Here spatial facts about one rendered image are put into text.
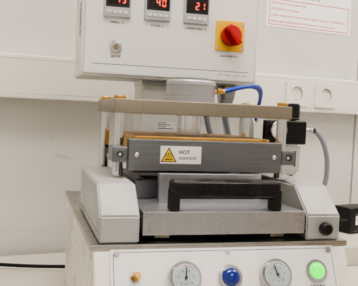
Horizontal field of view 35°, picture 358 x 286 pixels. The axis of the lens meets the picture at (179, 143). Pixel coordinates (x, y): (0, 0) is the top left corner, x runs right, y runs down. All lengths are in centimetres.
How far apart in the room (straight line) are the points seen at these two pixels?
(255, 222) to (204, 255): 8
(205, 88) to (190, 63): 17
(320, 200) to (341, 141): 98
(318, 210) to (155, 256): 23
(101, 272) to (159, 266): 7
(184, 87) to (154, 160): 14
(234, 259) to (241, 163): 16
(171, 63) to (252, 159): 28
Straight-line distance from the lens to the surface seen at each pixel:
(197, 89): 87
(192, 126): 89
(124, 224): 71
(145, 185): 82
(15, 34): 137
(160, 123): 106
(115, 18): 103
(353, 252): 143
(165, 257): 72
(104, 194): 72
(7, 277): 122
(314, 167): 173
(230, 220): 74
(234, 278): 73
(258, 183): 75
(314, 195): 81
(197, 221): 73
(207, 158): 81
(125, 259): 71
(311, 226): 79
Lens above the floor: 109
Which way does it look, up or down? 3 degrees down
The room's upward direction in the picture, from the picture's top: 2 degrees clockwise
